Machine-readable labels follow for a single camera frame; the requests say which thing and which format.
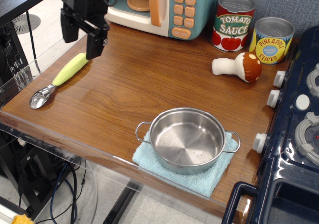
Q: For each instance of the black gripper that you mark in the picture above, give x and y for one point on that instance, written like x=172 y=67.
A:
x=87 y=15

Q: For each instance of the yellow-handled metal spoon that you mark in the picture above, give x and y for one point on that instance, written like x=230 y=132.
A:
x=41 y=96

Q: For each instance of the orange microwave turntable plate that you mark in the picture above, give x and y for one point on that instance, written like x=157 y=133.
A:
x=139 y=5

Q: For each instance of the toy microwave oven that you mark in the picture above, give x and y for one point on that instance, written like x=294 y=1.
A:
x=179 y=19

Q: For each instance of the round floor vent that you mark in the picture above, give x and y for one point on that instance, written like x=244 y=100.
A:
x=23 y=23

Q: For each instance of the stainless steel pot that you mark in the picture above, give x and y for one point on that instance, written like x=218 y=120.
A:
x=188 y=140

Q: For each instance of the tomato sauce can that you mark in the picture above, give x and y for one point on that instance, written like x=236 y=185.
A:
x=232 y=23

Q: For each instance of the plush mushroom toy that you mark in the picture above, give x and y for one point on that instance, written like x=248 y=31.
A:
x=246 y=66

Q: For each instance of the table leg base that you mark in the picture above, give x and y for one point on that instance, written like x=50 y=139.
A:
x=122 y=202

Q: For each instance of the pineapple slices can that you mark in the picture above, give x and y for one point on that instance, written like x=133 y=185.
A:
x=271 y=39

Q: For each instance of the light blue cloth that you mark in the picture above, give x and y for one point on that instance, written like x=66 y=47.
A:
x=201 y=184

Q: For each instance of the white stove knob middle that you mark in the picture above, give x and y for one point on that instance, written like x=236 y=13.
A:
x=273 y=98

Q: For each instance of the white stove knob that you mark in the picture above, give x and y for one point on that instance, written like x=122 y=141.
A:
x=273 y=98
x=259 y=142
x=279 y=77

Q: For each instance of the white stove knob upper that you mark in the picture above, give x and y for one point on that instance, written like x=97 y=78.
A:
x=279 y=77

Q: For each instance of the white stove knob lower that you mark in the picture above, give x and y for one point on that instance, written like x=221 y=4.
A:
x=259 y=142

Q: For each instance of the dark blue toy stove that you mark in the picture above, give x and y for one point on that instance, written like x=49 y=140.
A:
x=287 y=191

